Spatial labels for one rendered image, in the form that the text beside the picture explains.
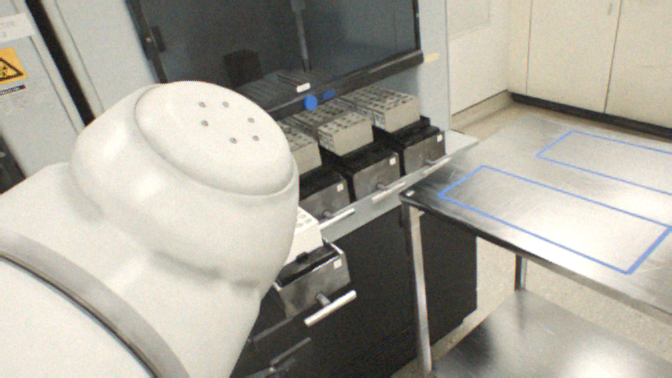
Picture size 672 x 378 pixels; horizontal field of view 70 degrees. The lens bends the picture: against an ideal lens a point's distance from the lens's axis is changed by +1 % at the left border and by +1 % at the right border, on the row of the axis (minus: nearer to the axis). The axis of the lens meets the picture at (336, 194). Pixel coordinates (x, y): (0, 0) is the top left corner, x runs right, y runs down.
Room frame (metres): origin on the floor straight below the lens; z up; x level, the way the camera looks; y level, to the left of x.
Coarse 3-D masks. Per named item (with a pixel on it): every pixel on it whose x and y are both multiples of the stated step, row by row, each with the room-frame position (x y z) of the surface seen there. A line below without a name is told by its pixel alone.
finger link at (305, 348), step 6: (300, 342) 0.51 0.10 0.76; (306, 342) 0.51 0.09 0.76; (294, 348) 0.50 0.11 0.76; (300, 348) 0.50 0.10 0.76; (306, 348) 0.51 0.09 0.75; (312, 348) 0.51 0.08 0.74; (282, 354) 0.49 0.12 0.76; (288, 354) 0.49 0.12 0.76; (294, 354) 0.50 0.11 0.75; (300, 354) 0.50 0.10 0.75; (306, 354) 0.51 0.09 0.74; (276, 360) 0.49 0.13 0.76; (282, 360) 0.49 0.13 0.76; (300, 360) 0.50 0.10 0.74
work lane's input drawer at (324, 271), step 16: (304, 256) 0.64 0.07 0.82; (320, 256) 0.64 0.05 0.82; (336, 256) 0.65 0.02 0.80; (288, 272) 0.61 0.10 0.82; (304, 272) 0.62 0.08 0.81; (320, 272) 0.63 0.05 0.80; (336, 272) 0.64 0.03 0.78; (272, 288) 0.61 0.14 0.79; (288, 288) 0.60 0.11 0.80; (304, 288) 0.61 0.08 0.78; (320, 288) 0.62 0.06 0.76; (336, 288) 0.64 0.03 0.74; (288, 304) 0.59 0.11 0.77; (304, 304) 0.60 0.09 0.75; (336, 304) 0.59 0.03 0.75; (304, 320) 0.57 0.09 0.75
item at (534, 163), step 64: (512, 128) 0.98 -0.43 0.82; (576, 128) 0.92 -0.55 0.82; (448, 192) 0.76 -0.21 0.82; (512, 192) 0.72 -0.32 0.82; (576, 192) 0.69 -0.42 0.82; (640, 192) 0.65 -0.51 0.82; (576, 256) 0.53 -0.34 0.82; (640, 256) 0.50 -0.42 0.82; (512, 320) 0.89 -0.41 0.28; (576, 320) 0.85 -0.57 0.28
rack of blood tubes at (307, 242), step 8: (304, 216) 0.71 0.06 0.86; (296, 224) 0.68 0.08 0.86; (304, 224) 0.68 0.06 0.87; (312, 224) 0.67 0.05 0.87; (296, 232) 0.66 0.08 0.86; (304, 232) 0.66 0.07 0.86; (312, 232) 0.67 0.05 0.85; (296, 240) 0.65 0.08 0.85; (304, 240) 0.66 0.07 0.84; (312, 240) 0.66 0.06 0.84; (320, 240) 0.67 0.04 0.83; (296, 248) 0.65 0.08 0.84; (304, 248) 0.66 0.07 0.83; (312, 248) 0.66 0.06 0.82; (288, 256) 0.64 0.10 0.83
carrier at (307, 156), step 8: (304, 144) 0.97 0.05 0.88; (312, 144) 0.96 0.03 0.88; (296, 152) 0.94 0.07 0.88; (304, 152) 0.95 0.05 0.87; (312, 152) 0.96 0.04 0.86; (296, 160) 0.94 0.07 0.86; (304, 160) 0.95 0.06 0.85; (312, 160) 0.96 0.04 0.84; (320, 160) 0.97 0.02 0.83; (304, 168) 0.95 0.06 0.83; (312, 168) 0.96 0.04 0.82
